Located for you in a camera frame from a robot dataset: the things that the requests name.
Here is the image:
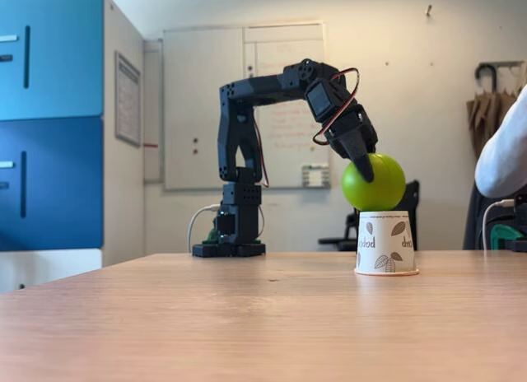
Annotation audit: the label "green foam ball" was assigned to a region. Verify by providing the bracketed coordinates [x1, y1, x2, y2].
[340, 151, 407, 212]

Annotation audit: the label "white-sleeved person forearm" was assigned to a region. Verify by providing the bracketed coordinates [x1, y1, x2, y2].
[473, 85, 527, 200]

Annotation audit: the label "white paper cup leaf print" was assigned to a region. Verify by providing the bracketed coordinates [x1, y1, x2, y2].
[354, 209, 421, 277]

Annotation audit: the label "whiteboard eraser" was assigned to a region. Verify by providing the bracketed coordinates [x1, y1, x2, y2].
[301, 163, 332, 189]

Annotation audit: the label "brown paper bags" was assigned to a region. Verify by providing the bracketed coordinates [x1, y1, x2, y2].
[465, 85, 520, 161]

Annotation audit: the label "white whiteboard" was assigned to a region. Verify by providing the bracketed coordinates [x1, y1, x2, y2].
[161, 22, 332, 192]

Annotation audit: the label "green clamp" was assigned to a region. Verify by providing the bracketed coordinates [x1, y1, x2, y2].
[488, 223, 527, 251]

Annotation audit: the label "framed notice sheet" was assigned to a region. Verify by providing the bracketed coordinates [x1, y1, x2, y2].
[114, 50, 142, 148]

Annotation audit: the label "blue and white locker cabinet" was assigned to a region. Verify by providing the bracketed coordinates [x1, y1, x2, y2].
[0, 0, 146, 293]

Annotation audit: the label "red servo cable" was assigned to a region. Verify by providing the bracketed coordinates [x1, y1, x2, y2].
[311, 68, 361, 147]

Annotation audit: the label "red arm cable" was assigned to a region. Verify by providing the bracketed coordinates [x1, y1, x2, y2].
[251, 109, 271, 189]

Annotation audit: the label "black umbrella handle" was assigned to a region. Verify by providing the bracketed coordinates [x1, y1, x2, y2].
[474, 63, 500, 91]

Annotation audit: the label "white charging cable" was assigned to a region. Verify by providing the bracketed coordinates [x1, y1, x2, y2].
[482, 198, 516, 252]

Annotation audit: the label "white usb cable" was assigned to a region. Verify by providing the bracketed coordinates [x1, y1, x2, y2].
[187, 203, 224, 254]

